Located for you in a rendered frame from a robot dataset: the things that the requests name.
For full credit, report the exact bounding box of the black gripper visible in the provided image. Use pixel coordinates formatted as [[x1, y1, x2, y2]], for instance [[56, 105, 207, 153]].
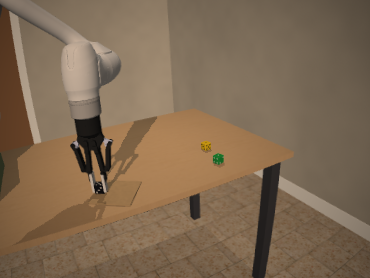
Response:
[[70, 115, 113, 193]]

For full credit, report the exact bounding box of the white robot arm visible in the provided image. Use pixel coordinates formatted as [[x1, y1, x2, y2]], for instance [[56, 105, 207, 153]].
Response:
[[0, 0, 121, 120]]

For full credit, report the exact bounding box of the black die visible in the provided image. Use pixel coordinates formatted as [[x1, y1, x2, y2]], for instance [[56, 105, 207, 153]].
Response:
[[94, 182, 105, 194]]

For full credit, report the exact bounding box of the yellow die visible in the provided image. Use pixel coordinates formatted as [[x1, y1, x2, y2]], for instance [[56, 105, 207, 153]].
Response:
[[201, 141, 211, 151]]

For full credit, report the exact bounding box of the green die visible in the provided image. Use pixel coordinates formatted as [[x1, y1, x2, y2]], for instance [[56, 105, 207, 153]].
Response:
[[213, 153, 224, 165]]

